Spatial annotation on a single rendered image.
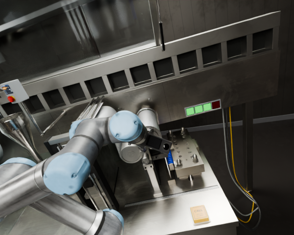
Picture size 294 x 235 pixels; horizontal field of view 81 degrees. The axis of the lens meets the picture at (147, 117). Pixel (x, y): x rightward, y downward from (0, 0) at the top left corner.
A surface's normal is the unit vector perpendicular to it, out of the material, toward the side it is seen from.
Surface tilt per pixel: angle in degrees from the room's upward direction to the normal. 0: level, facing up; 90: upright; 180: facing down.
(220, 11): 90
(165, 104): 90
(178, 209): 0
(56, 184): 90
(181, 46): 90
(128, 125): 49
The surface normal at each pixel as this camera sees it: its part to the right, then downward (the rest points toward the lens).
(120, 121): -0.14, -0.24
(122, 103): 0.03, 0.44
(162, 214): -0.26, -0.87
